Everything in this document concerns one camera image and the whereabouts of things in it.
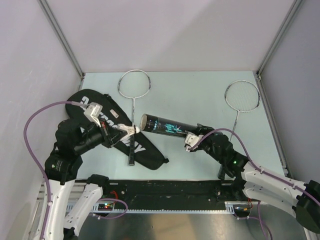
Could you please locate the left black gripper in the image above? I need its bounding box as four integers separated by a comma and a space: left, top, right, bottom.
75, 116, 128, 153

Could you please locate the shuttlecock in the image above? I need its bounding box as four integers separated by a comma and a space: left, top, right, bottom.
123, 125, 141, 134

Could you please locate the black shuttlecock tube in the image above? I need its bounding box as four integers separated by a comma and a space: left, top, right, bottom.
139, 114, 199, 138

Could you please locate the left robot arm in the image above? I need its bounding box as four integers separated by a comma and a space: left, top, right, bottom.
40, 119, 140, 240

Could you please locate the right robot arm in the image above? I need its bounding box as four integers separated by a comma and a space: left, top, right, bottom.
184, 126, 320, 234

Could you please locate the left white badminton racket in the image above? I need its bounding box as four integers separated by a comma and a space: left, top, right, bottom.
117, 69, 152, 166

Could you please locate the white badminton racket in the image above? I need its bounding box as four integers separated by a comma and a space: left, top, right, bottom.
224, 80, 261, 132
117, 69, 152, 166

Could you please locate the right white badminton racket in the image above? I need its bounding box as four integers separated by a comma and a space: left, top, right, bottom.
224, 80, 261, 132

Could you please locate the black racket cover bag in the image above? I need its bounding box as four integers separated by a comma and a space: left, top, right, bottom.
65, 89, 169, 170

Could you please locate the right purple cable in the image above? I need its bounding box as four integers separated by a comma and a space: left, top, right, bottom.
188, 128, 320, 201

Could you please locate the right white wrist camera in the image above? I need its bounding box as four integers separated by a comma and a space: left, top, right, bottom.
184, 132, 203, 152

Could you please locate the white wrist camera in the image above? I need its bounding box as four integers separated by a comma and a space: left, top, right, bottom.
184, 132, 203, 152
83, 102, 103, 128

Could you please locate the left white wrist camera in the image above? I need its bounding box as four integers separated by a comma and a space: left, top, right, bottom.
83, 102, 103, 128

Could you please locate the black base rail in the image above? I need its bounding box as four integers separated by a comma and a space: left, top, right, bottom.
82, 178, 251, 211

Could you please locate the grey slotted cable duct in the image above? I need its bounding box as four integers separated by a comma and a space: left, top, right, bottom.
92, 201, 251, 215

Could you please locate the left aluminium frame post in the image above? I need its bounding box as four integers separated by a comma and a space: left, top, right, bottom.
37, 0, 85, 80

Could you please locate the aluminium frame post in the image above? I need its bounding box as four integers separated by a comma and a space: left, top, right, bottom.
37, 0, 85, 80
256, 0, 306, 79

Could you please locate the right aluminium frame post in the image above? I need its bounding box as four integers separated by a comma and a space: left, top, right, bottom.
256, 0, 306, 79

